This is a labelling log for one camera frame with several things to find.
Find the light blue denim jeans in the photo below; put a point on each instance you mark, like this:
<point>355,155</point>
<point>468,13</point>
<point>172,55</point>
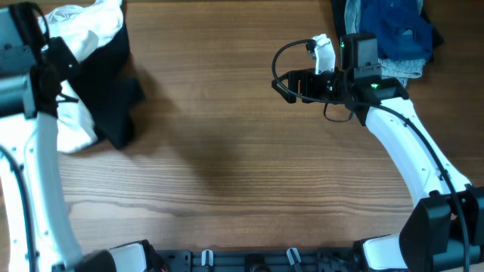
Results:
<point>403,70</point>

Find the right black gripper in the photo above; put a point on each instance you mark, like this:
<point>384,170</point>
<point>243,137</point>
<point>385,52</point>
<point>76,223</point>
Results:
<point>308,76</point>

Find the black t-shirt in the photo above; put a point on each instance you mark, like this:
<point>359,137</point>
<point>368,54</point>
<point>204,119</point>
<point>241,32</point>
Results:
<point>108,96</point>

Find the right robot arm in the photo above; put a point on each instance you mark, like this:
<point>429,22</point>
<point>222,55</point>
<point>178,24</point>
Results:
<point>445,228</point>

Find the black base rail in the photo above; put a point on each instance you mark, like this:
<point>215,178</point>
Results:
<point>289,260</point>

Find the black folded garment under jeans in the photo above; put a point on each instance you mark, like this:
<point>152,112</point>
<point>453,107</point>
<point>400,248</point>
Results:
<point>338,8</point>

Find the white t-shirt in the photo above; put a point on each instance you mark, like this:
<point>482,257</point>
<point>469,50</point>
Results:
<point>85,30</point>

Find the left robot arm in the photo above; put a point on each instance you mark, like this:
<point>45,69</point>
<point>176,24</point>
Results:
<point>60,92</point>

